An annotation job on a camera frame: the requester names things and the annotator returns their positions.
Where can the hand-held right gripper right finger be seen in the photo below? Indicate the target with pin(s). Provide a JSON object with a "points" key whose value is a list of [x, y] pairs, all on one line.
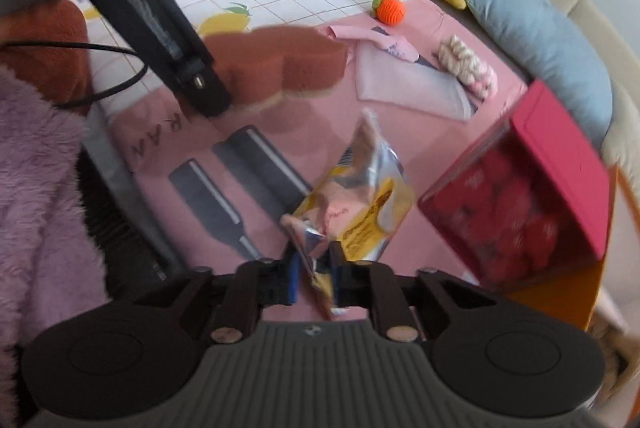
{"points": [[336, 275]]}

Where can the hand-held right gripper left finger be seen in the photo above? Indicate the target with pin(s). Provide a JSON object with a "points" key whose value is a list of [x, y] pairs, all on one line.
{"points": [[295, 280]]}

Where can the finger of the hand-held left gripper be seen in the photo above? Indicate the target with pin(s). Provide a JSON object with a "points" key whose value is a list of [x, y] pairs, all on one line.
{"points": [[205, 90]]}

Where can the yellow snack packet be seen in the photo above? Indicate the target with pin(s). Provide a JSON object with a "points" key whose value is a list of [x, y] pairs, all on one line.
{"points": [[360, 208]]}

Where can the brown heart-shaped sponge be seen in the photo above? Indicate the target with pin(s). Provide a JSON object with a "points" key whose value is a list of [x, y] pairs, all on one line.
{"points": [[280, 63]]}

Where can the pink pouch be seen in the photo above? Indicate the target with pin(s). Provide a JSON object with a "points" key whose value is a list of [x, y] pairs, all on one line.
{"points": [[365, 35]]}

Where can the orange knitted toy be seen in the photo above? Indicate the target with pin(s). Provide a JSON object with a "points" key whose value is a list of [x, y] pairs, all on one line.
{"points": [[389, 10]]}

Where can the white translucent plastic bag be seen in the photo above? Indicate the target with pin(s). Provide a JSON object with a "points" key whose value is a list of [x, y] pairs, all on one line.
{"points": [[410, 83]]}

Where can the pink and white knitted piece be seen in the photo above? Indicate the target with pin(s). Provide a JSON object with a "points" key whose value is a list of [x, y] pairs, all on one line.
{"points": [[465, 65]]}

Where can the orange fuzzy cushion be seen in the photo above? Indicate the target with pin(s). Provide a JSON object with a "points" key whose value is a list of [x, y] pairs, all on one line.
{"points": [[45, 58]]}

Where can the dark ribbed object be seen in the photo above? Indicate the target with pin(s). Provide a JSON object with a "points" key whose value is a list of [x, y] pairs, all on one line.
{"points": [[115, 228]]}

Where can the purple fuzzy robe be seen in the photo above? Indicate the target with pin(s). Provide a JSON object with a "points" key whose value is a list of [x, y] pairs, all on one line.
{"points": [[40, 218]]}

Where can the red lidded clear box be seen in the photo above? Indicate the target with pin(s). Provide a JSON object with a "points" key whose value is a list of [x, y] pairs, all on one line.
{"points": [[550, 143]]}

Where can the blue pillow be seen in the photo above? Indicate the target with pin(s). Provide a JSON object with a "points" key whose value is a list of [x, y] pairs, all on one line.
{"points": [[545, 43]]}

